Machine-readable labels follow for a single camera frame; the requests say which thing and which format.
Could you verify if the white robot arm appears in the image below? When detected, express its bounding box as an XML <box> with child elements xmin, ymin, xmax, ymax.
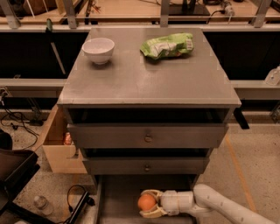
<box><xmin>137</xmin><ymin>184</ymin><xmax>276</xmax><ymax>224</ymax></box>

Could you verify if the black floor cable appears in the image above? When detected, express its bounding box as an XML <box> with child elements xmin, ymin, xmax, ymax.
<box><xmin>0</xmin><ymin>90</ymin><xmax>40</xmax><ymax>151</ymax></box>

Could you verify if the white ceramic bowl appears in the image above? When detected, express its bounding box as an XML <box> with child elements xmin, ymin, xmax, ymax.
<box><xmin>81</xmin><ymin>38</ymin><xmax>115</xmax><ymax>65</ymax></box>

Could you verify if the green chip bag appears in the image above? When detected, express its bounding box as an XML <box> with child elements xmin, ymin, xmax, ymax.
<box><xmin>140</xmin><ymin>32</ymin><xmax>193</xmax><ymax>60</ymax></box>

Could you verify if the grey top drawer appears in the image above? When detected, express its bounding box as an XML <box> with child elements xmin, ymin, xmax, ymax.
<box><xmin>67</xmin><ymin>124</ymin><xmax>228</xmax><ymax>149</ymax></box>

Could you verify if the grey middle drawer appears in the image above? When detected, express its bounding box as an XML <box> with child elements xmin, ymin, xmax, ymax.
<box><xmin>83</xmin><ymin>157</ymin><xmax>209</xmax><ymax>175</ymax></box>

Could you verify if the green handled tool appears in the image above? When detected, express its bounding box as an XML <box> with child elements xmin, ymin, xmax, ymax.
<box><xmin>45</xmin><ymin>18</ymin><xmax>67</xmax><ymax>75</ymax></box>

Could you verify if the clear plastic bottle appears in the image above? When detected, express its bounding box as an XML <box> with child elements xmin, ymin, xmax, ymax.
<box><xmin>33</xmin><ymin>195</ymin><xmax>53</xmax><ymax>216</ymax></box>

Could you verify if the grey bottom drawer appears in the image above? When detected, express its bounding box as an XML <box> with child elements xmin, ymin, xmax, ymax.
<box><xmin>95</xmin><ymin>175</ymin><xmax>200</xmax><ymax>224</ymax></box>

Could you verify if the grey drawer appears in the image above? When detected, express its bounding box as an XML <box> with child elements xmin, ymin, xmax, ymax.
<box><xmin>95</xmin><ymin>175</ymin><xmax>200</xmax><ymax>224</ymax></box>
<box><xmin>67</xmin><ymin>124</ymin><xmax>228</xmax><ymax>149</ymax></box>
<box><xmin>83</xmin><ymin>157</ymin><xmax>209</xmax><ymax>175</ymax></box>

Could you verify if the wooden open box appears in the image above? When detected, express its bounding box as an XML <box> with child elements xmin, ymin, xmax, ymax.
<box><xmin>32</xmin><ymin>105</ymin><xmax>87</xmax><ymax>174</ymax></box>

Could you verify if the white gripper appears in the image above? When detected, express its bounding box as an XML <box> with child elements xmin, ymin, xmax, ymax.
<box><xmin>139</xmin><ymin>189</ymin><xmax>195</xmax><ymax>219</ymax></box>

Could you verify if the orange fruit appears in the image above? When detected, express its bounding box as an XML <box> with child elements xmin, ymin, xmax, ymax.
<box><xmin>137</xmin><ymin>193</ymin><xmax>157</xmax><ymax>211</ymax></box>

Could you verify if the grey drawer cabinet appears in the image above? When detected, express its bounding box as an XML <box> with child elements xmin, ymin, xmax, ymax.
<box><xmin>57</xmin><ymin>27</ymin><xmax>242</xmax><ymax>187</ymax></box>

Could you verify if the red can in box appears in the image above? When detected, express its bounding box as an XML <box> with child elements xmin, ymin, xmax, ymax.
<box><xmin>63</xmin><ymin>132</ymin><xmax>73</xmax><ymax>145</ymax></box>

